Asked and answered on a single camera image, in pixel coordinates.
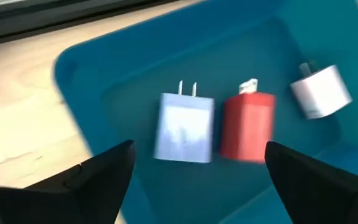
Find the black aluminium table frame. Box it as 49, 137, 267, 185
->
0, 0, 180, 47

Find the blue plastic bin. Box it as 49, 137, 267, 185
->
53, 0, 358, 224

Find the pale pink charger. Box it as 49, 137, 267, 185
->
290, 60, 354, 121

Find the red charger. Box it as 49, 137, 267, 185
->
219, 78, 277, 164

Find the light blue charger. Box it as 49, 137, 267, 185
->
153, 80, 216, 164

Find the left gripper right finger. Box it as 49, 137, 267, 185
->
264, 141, 358, 224

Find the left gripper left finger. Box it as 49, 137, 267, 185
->
0, 139, 136, 224

